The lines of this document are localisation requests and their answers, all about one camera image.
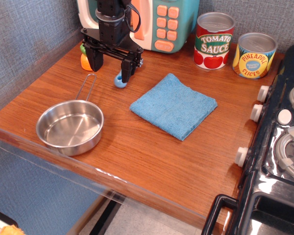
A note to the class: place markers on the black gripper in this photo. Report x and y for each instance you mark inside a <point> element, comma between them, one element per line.
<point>113,39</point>

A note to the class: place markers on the metal pot with wire handle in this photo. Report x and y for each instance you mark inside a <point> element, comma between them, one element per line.
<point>71,127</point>

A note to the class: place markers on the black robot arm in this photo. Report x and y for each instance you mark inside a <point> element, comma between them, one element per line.
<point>115,10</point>

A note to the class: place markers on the blue folded cloth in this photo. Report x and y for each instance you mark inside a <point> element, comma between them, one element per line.
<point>174,107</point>

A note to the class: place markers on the white stove knob top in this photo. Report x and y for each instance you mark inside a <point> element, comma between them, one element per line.
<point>262,94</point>

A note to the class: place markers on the white stove knob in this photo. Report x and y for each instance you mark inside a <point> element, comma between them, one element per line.
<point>241,156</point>
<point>262,94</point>
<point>256,112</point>

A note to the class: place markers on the blue grey toy scoop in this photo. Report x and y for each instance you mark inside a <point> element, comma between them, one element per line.
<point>118,81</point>

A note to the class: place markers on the orange toy carrot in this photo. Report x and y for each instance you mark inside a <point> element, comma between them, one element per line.
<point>83,59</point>

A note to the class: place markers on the toy microwave oven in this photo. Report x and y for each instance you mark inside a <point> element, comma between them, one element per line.
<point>165,24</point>

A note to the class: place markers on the tomato sauce can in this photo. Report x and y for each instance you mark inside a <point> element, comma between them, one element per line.
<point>214,35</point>

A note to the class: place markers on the pineapple slices can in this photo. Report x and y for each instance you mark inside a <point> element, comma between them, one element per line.
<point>254,55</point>

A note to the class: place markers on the white stove knob middle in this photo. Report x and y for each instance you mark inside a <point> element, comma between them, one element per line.
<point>256,112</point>

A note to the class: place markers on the white stove knob bottom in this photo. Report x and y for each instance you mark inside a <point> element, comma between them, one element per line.
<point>241,156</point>

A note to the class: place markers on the black toy stove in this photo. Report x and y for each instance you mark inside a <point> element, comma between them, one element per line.
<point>265,202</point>

